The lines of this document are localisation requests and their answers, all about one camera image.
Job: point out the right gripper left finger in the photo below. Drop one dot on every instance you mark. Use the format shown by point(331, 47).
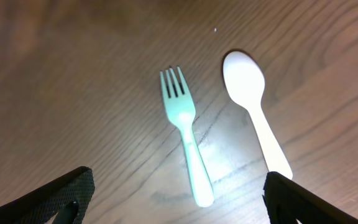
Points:
point(63, 200)

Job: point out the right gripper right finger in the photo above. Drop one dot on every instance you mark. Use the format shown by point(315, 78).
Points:
point(289, 203)

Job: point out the white plastic spoon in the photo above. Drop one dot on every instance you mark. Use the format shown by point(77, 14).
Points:
point(245, 84)

